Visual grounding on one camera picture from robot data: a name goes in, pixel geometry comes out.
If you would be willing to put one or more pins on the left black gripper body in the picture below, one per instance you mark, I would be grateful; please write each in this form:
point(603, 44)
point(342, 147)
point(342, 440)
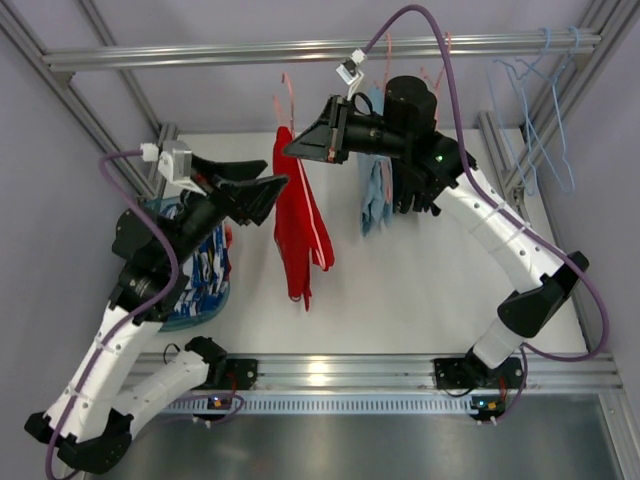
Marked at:
point(220, 195)

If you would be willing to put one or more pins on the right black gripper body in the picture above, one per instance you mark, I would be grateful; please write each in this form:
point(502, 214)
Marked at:
point(340, 129)

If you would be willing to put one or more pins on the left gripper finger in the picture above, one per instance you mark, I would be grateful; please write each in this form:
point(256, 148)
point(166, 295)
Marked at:
point(251, 201)
point(208, 173)

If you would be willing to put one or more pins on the pink hanger of red trousers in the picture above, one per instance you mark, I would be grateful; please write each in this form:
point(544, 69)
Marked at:
point(296, 220)

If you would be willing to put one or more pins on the red trousers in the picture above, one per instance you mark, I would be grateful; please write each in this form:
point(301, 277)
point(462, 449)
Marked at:
point(297, 263)

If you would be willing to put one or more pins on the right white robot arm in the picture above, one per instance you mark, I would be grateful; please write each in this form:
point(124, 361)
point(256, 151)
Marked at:
point(542, 281)

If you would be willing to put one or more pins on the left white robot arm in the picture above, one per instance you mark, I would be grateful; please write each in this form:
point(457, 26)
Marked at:
point(93, 423)

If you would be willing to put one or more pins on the light blue trousers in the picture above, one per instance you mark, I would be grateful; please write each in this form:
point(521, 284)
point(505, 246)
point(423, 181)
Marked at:
point(376, 183)

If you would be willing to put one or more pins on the left light blue hanger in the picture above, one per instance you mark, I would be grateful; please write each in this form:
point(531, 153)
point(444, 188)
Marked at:
point(518, 73)

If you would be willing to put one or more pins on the light blue hanger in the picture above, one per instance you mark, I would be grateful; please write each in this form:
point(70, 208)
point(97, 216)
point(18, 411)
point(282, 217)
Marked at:
point(552, 81)
point(518, 73)

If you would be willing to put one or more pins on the right light blue hanger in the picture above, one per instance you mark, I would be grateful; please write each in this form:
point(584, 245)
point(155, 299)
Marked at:
point(552, 81)

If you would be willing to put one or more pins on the teal plastic laundry basket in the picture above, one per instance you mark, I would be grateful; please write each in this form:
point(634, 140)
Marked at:
point(200, 320)

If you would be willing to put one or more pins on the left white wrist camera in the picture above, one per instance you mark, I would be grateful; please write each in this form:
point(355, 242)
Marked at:
point(174, 162)

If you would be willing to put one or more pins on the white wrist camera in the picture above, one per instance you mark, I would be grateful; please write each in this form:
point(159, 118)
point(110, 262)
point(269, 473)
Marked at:
point(350, 71)
point(174, 162)

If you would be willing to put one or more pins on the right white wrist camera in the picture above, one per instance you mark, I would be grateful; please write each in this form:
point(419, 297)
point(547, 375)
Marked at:
point(350, 71)

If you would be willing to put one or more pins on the aluminium hanging rail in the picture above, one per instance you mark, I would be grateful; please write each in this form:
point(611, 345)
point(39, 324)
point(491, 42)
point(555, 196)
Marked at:
point(543, 41)

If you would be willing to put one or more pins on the slotted grey cable duct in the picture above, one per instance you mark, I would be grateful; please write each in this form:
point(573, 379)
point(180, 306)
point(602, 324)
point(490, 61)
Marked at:
point(252, 404)

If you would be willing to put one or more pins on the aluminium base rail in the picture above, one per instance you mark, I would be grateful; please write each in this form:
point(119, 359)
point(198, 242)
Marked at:
point(410, 373)

